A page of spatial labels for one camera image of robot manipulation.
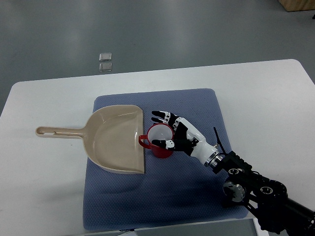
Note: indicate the upper metal floor plate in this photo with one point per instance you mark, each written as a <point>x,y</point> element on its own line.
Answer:
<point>105,56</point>

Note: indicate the wooden box corner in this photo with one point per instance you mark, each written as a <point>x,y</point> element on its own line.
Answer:
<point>297,5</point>

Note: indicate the beige plastic dustpan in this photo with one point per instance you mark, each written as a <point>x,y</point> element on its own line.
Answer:
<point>110,138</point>

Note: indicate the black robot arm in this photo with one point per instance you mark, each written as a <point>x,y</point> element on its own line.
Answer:
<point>266,199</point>

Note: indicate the red cup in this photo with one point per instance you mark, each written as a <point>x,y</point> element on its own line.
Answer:
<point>156,133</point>

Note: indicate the metal floor plate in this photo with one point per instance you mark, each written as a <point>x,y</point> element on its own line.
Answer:
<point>105,66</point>
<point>105,56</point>

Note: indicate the lower metal floor plate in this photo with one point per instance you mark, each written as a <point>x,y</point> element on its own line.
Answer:
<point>105,66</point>

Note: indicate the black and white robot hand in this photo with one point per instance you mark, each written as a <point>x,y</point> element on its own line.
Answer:
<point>187,138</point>

